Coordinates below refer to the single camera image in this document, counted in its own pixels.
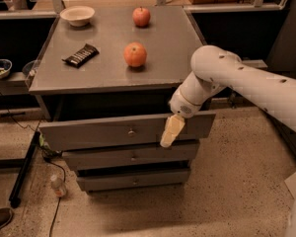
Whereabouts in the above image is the clear plastic container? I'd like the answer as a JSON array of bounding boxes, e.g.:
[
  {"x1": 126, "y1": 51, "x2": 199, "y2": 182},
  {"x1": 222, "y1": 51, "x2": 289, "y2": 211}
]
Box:
[{"x1": 22, "y1": 60, "x2": 40, "y2": 79}]

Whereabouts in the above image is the grey side shelf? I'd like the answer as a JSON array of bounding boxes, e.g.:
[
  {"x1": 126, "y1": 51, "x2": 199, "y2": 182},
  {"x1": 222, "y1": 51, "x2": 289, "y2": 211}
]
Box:
[{"x1": 243, "y1": 59, "x2": 267, "y2": 69}]

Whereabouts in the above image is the grey top drawer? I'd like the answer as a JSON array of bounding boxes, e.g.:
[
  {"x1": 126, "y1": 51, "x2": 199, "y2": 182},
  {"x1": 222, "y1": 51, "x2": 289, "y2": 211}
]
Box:
[{"x1": 38, "y1": 110, "x2": 217, "y2": 152}]

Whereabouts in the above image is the beige bowl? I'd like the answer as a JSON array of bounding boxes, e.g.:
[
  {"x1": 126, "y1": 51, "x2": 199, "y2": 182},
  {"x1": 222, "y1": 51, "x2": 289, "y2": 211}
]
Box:
[{"x1": 60, "y1": 6, "x2": 95, "y2": 27}]

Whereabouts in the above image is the red apple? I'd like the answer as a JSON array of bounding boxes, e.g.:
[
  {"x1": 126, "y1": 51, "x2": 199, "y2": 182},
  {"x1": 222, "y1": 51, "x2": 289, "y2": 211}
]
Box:
[{"x1": 132, "y1": 7, "x2": 151, "y2": 28}]

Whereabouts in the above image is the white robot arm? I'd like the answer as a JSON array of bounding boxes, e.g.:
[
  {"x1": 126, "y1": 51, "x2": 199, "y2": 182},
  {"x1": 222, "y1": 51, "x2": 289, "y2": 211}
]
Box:
[{"x1": 170, "y1": 45, "x2": 296, "y2": 237}]

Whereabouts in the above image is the grey drawer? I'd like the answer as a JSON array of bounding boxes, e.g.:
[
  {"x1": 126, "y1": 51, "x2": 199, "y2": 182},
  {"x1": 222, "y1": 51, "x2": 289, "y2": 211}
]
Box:
[
  {"x1": 76, "y1": 168, "x2": 190, "y2": 192},
  {"x1": 38, "y1": 110, "x2": 217, "y2": 152},
  {"x1": 63, "y1": 140, "x2": 199, "y2": 171}
]

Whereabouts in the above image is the grey bottom drawer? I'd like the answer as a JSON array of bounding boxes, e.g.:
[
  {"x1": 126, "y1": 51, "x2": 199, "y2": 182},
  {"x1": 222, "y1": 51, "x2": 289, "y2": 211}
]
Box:
[{"x1": 76, "y1": 168, "x2": 190, "y2": 192}]

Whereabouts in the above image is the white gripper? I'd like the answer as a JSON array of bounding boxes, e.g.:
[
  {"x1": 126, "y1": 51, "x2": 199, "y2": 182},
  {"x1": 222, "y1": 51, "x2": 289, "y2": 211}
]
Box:
[{"x1": 160, "y1": 88, "x2": 202, "y2": 148}]

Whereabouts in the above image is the green chip bag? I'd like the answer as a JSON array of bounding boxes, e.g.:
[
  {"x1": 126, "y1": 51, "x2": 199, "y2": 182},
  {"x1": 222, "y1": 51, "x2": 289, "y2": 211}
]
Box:
[{"x1": 39, "y1": 140, "x2": 62, "y2": 157}]

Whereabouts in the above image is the black cable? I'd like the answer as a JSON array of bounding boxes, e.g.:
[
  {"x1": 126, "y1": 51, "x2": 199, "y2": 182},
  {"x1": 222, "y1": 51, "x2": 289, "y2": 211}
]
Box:
[{"x1": 42, "y1": 155, "x2": 67, "y2": 237}]

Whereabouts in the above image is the orange fruit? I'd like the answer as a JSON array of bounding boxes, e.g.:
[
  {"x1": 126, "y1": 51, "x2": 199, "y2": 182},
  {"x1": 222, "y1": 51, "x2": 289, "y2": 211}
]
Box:
[{"x1": 123, "y1": 42, "x2": 147, "y2": 67}]

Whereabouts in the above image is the plastic bottle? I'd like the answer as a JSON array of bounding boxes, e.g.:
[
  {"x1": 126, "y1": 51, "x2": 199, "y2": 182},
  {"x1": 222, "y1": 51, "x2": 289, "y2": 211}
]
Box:
[{"x1": 50, "y1": 175, "x2": 67, "y2": 198}]

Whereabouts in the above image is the grey drawer cabinet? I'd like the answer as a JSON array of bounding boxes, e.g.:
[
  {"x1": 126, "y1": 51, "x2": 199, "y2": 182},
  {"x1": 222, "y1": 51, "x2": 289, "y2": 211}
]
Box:
[{"x1": 28, "y1": 5, "x2": 222, "y2": 194}]

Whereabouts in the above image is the black candy bar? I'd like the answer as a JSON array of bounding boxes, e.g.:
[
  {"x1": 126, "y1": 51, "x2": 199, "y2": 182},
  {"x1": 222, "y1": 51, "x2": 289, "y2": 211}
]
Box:
[{"x1": 64, "y1": 43, "x2": 99, "y2": 68}]

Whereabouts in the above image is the grey middle drawer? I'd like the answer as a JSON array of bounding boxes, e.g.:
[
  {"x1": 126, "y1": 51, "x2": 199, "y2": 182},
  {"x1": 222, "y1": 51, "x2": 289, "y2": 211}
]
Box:
[{"x1": 63, "y1": 140, "x2": 199, "y2": 171}]

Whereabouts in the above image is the blue patterned bowl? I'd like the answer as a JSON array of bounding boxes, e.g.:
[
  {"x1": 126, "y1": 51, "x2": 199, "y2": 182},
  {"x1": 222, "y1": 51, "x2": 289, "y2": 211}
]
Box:
[{"x1": 0, "y1": 59, "x2": 12, "y2": 79}]

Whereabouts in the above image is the black metal leg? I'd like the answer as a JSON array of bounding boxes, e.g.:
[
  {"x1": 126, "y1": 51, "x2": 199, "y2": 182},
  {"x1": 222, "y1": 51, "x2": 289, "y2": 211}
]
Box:
[{"x1": 9, "y1": 131, "x2": 40, "y2": 208}]

